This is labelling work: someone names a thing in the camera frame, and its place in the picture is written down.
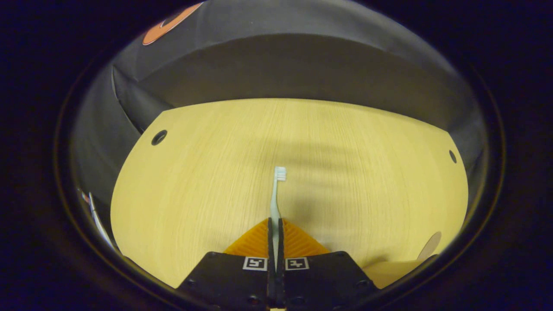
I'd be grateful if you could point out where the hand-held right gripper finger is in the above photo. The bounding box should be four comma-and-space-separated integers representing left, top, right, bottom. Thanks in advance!
177, 217, 276, 311
276, 217, 379, 311

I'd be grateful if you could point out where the pale green toothbrush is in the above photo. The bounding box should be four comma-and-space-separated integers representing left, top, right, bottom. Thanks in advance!
270, 166, 287, 269

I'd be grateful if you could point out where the round brown coaster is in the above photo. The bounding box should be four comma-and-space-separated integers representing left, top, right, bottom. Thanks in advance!
417, 232, 442, 260

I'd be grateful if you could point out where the wooden desktop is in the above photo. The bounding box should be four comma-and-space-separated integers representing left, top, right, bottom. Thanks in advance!
110, 98, 469, 289

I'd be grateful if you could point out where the black backdrop cloth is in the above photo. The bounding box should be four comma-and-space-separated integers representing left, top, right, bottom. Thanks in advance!
71, 0, 486, 216

